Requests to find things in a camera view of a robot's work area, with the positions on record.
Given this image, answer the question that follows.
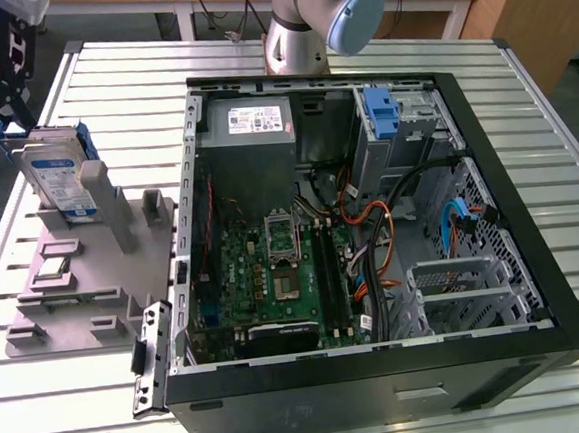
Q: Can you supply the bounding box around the black PC case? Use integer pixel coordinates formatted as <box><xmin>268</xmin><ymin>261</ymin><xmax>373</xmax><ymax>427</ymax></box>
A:
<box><xmin>137</xmin><ymin>45</ymin><xmax>579</xmax><ymax>433</ymax></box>

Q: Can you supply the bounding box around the brown wooden cabinet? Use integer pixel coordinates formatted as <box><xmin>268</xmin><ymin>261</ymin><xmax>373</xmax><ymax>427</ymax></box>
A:
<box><xmin>490</xmin><ymin>0</ymin><xmax>579</xmax><ymax>101</ymax></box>

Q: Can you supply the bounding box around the blue plastic drive latch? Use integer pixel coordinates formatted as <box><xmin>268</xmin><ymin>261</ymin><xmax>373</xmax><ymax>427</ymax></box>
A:
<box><xmin>361</xmin><ymin>82</ymin><xmax>401</xmax><ymax>141</ymax></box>

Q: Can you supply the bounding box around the CPU socket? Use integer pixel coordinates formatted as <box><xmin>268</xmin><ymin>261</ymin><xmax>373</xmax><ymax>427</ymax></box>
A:
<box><xmin>268</xmin><ymin>264</ymin><xmax>305</xmax><ymax>304</ymax></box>

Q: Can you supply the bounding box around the grey power supply unit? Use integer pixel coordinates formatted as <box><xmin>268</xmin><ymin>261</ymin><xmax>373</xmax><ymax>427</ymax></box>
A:
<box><xmin>194</xmin><ymin>93</ymin><xmax>303</xmax><ymax>219</ymax></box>

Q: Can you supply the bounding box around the green RAM stick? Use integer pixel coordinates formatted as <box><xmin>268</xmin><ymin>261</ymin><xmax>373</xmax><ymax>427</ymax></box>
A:
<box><xmin>42</xmin><ymin>295</ymin><xmax>85</xmax><ymax>312</ymax></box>

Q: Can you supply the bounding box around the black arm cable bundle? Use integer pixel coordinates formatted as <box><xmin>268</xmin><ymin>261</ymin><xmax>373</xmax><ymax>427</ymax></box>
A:
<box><xmin>190</xmin><ymin>0</ymin><xmax>261</xmax><ymax>47</ymax></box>

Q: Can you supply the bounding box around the orange wire bundle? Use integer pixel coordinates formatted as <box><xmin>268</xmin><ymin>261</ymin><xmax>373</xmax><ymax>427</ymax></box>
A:
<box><xmin>336</xmin><ymin>160</ymin><xmax>403</xmax><ymax>306</ymax></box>

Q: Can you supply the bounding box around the silver CPU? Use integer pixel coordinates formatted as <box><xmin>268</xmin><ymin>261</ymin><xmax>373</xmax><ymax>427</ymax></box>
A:
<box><xmin>34</xmin><ymin>256</ymin><xmax>73</xmax><ymax>281</ymax></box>

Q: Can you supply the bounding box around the green motherboard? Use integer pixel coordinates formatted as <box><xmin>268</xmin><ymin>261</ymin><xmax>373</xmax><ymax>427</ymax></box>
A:
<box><xmin>183</xmin><ymin>205</ymin><xmax>376</xmax><ymax>363</ymax></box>

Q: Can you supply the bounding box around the hard disk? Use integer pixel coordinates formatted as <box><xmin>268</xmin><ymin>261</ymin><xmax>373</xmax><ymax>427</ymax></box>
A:
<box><xmin>0</xmin><ymin>110</ymin><xmax>105</xmax><ymax>230</ymax></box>

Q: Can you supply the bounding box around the grey metal drive cage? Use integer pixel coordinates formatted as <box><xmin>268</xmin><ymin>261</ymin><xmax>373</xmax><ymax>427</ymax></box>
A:
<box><xmin>346</xmin><ymin>77</ymin><xmax>469</xmax><ymax>205</ymax></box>

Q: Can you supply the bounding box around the grey parts rack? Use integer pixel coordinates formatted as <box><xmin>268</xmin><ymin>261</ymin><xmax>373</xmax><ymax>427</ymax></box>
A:
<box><xmin>0</xmin><ymin>152</ymin><xmax>190</xmax><ymax>360</ymax></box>

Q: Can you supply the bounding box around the metal disk bay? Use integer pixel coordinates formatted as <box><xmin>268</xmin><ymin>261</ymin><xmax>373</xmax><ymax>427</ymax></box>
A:
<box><xmin>403</xmin><ymin>251</ymin><xmax>535</xmax><ymax>339</ymax></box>

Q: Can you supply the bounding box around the blue data wire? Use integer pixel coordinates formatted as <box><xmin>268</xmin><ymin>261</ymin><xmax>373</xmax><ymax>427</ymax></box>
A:
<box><xmin>438</xmin><ymin>196</ymin><xmax>477</xmax><ymax>261</ymax></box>

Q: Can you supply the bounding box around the metal socket cover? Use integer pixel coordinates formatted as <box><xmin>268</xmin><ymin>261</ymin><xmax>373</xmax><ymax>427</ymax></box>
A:
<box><xmin>261</xmin><ymin>209</ymin><xmax>303</xmax><ymax>269</ymax></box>

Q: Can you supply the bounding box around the black graphics card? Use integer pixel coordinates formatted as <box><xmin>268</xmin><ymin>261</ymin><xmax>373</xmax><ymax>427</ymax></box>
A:
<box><xmin>232</xmin><ymin>318</ymin><xmax>322</xmax><ymax>361</ymax></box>

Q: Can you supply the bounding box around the thick black cable bundle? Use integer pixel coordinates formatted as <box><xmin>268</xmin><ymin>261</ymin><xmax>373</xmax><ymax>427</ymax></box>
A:
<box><xmin>355</xmin><ymin>156</ymin><xmax>475</xmax><ymax>345</ymax></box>

